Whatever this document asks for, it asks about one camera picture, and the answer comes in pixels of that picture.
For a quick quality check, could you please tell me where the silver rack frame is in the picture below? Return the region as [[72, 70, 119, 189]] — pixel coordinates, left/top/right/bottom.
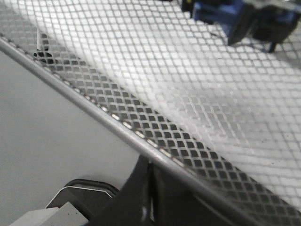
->
[[33, 28, 53, 64]]

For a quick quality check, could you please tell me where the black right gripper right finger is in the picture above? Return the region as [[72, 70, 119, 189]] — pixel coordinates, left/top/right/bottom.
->
[[149, 162, 256, 226]]

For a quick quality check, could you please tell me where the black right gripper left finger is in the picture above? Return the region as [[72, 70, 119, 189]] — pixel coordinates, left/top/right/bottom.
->
[[93, 155, 151, 226]]

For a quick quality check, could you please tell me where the red emergency stop button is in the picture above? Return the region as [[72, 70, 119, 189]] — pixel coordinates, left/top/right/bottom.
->
[[179, 0, 301, 53]]

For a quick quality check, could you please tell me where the mesh tray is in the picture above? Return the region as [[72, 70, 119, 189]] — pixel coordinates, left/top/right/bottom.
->
[[0, 0, 301, 226]]

